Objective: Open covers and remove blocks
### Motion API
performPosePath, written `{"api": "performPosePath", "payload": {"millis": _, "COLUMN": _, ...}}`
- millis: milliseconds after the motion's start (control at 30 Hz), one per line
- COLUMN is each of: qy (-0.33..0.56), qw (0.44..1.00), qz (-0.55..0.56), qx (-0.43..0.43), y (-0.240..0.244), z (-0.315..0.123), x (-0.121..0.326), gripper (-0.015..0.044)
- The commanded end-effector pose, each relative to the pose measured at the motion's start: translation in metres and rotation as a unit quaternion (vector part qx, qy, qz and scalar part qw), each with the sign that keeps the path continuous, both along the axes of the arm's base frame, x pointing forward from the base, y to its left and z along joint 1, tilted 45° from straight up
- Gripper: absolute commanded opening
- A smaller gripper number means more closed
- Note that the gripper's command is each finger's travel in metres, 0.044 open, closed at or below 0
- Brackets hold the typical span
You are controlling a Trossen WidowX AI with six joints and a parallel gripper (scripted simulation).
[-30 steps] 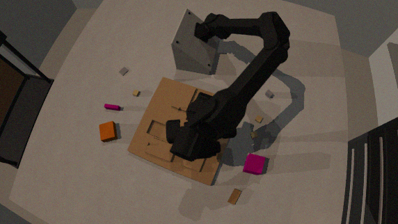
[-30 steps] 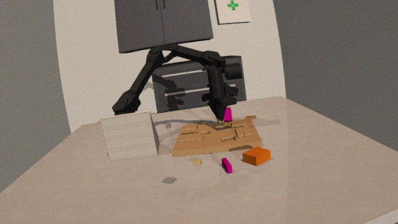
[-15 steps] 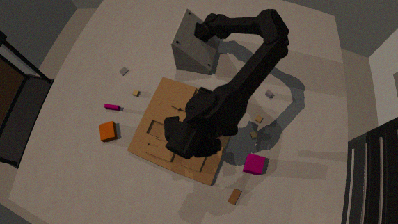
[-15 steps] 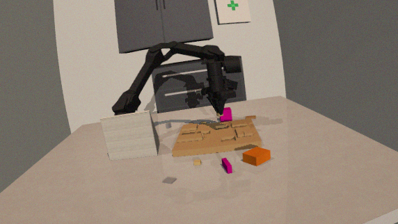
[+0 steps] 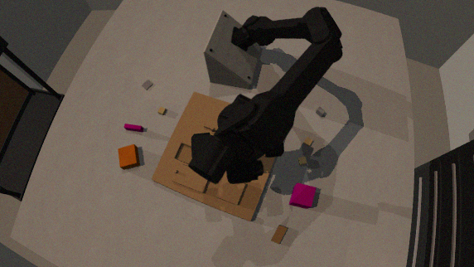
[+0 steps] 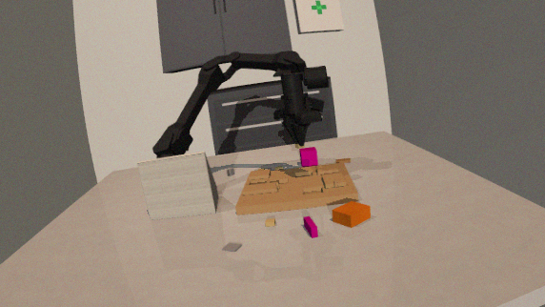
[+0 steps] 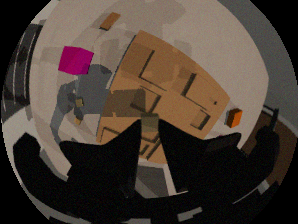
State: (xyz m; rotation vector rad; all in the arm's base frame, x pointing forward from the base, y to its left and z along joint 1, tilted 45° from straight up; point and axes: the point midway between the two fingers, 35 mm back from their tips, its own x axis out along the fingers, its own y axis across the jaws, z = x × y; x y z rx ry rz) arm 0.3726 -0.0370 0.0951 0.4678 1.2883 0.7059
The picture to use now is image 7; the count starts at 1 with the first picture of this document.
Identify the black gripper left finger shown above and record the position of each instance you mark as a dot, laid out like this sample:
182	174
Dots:
119	156

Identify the magenta block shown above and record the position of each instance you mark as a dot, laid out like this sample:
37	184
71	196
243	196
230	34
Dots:
75	60

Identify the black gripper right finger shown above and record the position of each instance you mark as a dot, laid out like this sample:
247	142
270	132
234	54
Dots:
186	153

